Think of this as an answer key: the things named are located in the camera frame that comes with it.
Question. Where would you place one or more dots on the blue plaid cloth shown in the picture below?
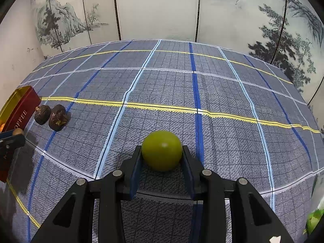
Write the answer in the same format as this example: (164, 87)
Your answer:
(202, 93)

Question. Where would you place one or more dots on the landscape painted folding screen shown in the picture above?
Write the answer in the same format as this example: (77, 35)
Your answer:
(157, 5)

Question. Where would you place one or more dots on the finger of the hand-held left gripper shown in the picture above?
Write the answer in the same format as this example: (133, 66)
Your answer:
(10, 141)

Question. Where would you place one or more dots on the dark wrinkled passion fruit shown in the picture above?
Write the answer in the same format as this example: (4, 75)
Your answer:
(41, 115)
(58, 117)

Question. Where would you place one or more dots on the light green tomato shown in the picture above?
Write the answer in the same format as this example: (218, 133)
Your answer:
(162, 149)

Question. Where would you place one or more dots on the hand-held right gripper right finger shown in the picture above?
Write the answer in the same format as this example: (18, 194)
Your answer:
(189, 177)

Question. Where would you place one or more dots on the green plastic packet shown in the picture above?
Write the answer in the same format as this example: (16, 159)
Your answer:
(313, 217)

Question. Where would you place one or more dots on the red rectangular tin box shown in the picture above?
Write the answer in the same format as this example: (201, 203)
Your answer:
(20, 111)

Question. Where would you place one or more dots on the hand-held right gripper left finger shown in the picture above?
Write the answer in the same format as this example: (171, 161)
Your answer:
(133, 177)

